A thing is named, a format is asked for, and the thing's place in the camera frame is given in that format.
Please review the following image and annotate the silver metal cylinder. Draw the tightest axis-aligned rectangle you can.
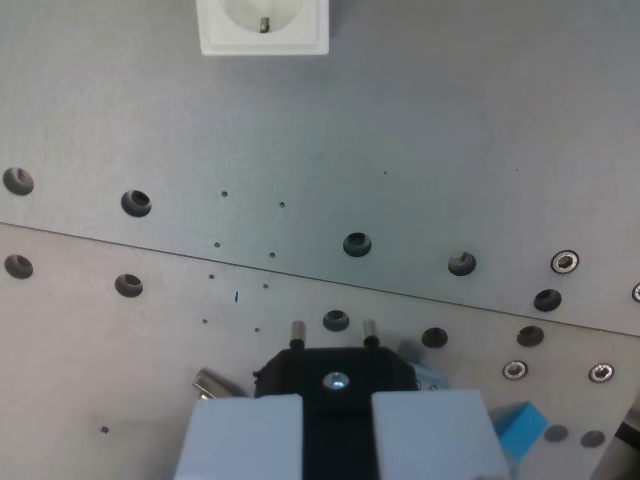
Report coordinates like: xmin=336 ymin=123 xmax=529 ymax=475
xmin=193 ymin=368 xmax=247 ymax=402

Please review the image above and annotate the white wall socket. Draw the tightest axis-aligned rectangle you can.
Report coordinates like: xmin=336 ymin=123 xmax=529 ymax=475
xmin=195 ymin=0 xmax=331 ymax=57

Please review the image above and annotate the black power plug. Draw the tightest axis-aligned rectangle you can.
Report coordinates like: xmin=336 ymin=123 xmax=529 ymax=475
xmin=252 ymin=319 xmax=419 ymax=480

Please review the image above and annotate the blue plastic block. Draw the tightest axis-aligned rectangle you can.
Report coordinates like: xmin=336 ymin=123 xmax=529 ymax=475
xmin=487 ymin=400 xmax=550 ymax=464

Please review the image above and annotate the light blue plastic piece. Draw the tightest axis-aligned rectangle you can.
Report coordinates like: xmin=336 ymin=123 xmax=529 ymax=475
xmin=398 ymin=341 xmax=454 ymax=392

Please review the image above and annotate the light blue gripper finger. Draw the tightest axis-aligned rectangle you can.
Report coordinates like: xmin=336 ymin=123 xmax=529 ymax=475
xmin=371 ymin=389 xmax=512 ymax=480
xmin=172 ymin=394 xmax=305 ymax=480

